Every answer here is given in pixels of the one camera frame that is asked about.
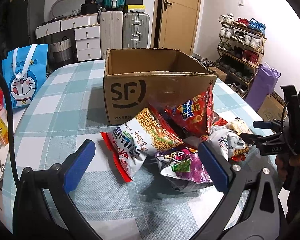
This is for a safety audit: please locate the printed cardboard box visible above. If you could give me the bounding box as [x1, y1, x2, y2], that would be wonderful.
[259, 90, 288, 128]

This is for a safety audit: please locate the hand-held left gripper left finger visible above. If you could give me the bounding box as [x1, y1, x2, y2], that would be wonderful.
[14, 140, 100, 240]

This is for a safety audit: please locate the yellow black shoe box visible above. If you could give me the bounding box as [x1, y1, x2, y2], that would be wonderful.
[125, 4, 144, 13]

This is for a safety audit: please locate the pile of dark sneakers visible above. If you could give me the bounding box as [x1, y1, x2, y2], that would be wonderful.
[194, 57, 217, 68]

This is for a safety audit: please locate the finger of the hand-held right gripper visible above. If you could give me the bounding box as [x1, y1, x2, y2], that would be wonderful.
[253, 121, 283, 132]
[239, 132, 280, 149]

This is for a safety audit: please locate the blue cartoon gift bag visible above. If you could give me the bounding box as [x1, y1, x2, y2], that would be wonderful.
[2, 44, 49, 109]

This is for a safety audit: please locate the small cardboard box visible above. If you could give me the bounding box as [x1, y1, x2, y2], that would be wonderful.
[207, 66, 227, 82]

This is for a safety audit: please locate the wooden door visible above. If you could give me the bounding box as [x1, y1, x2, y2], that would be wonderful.
[162, 0, 203, 55]

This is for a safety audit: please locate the silver suitcase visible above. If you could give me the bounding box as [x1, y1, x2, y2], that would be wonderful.
[122, 12, 150, 49]

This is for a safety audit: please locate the white noodle snack bag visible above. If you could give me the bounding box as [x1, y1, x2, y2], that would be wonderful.
[100, 107, 185, 182]
[206, 126, 250, 162]

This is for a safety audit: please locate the grey wicker basket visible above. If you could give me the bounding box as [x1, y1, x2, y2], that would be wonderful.
[51, 37, 73, 63]

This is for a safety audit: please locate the brown cardboard box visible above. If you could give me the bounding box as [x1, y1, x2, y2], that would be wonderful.
[103, 47, 218, 125]

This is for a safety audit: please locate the red cone snack bag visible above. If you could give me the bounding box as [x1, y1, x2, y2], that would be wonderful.
[164, 90, 215, 138]

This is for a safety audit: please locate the beige suitcase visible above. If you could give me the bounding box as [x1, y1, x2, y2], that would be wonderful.
[100, 10, 123, 59]

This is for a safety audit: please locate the black bin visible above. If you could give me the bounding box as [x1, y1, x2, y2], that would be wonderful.
[81, 4, 98, 15]

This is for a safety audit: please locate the dark grey cabinet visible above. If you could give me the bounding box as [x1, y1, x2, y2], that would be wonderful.
[9, 0, 45, 55]

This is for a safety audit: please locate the person's right hand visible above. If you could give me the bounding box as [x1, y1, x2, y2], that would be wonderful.
[275, 152, 300, 182]

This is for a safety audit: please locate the small beige snack packet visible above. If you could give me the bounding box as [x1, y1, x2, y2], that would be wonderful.
[226, 119, 253, 135]

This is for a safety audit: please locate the white drawer desk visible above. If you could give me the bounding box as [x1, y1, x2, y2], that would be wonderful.
[35, 14, 102, 62]

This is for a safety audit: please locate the wooden shoe rack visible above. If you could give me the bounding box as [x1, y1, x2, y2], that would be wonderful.
[215, 21, 267, 98]

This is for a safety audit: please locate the purple snack bag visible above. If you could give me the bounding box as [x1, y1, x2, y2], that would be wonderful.
[155, 146, 214, 193]

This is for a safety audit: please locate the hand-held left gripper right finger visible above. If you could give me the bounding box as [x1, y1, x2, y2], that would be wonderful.
[192, 141, 290, 240]

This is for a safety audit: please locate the shoe rack with shoes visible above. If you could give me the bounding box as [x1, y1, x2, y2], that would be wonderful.
[216, 13, 267, 97]

